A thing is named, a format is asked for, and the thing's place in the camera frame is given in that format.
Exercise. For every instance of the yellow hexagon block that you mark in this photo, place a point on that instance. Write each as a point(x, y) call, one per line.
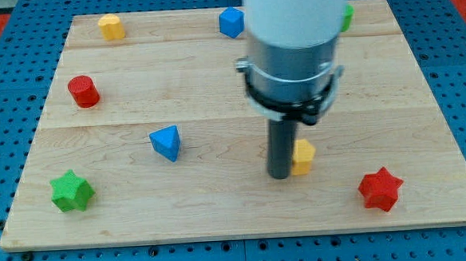
point(303, 155)

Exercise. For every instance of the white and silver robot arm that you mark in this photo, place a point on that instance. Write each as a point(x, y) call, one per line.
point(289, 68)

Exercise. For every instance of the wooden board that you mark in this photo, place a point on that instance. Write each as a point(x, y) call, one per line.
point(176, 68)

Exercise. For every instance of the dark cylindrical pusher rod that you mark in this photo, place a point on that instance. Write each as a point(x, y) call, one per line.
point(280, 148)

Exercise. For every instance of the blue triangle block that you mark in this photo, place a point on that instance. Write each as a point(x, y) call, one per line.
point(166, 142)

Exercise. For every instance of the blue cube block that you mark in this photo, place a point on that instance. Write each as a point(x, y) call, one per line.
point(231, 22)

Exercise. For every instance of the red cylinder block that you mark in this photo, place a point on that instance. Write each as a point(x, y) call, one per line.
point(83, 91)

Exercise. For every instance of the red star block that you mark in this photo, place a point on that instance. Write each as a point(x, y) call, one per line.
point(380, 189)

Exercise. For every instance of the yellow heart block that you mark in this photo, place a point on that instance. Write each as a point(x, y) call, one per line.
point(111, 27)

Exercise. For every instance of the green star block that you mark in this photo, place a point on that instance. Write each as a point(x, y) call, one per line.
point(71, 192)

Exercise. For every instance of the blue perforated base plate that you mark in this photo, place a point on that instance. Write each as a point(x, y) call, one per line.
point(30, 47)

